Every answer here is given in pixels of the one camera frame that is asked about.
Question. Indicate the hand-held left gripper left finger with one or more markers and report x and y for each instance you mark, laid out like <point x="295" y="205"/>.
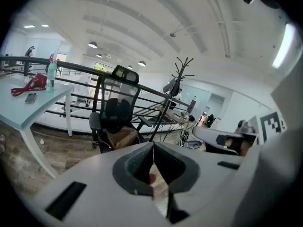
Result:
<point x="99" y="174"/>

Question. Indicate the light blue table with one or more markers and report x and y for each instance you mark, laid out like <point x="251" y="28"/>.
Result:
<point x="16" y="110"/>

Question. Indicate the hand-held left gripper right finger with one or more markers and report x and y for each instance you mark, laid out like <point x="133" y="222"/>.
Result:
<point x="208" y="185"/>

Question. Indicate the black coat rack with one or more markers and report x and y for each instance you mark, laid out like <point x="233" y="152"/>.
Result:
<point x="182" y="66"/>

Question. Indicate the dome pendant lamp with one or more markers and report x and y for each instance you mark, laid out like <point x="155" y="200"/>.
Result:
<point x="142" y="63"/>
<point x="130" y="67"/>
<point x="92" y="45"/>
<point x="99" y="55"/>

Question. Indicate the person's right hand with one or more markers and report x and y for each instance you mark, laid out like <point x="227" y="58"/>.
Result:
<point x="245" y="148"/>

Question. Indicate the green water bottle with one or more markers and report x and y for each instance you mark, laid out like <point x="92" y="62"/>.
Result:
<point x="50" y="79"/>

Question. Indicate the large glass window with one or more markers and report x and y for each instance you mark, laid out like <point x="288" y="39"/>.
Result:
<point x="100" y="67"/>

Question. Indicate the black mesh office chair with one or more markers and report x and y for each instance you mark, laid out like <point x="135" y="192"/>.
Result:
<point x="118" y="107"/>

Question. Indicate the white crumpled paper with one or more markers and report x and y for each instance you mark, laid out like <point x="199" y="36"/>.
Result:
<point x="41" y="143"/>

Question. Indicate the flat ceiling light panel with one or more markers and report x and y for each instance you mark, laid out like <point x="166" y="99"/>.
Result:
<point x="29" y="26"/>
<point x="45" y="25"/>

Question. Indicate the gray garment on rack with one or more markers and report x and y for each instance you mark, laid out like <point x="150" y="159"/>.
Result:
<point x="169" y="87"/>

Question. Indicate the black smartphone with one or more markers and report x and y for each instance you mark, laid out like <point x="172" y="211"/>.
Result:
<point x="31" y="98"/>

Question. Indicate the long bright light strip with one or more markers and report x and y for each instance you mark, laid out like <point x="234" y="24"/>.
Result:
<point x="284" y="46"/>

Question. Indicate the gray round floor device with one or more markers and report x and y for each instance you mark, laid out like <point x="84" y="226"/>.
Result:
<point x="195" y="144"/>

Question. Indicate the black metal railing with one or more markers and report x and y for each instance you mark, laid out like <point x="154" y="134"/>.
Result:
<point x="28" y="59"/>

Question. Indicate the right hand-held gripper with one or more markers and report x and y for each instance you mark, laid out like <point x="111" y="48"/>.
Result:
<point x="272" y="126"/>

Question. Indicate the brown wooden side desk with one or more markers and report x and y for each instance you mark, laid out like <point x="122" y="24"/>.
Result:
<point x="176" y="119"/>

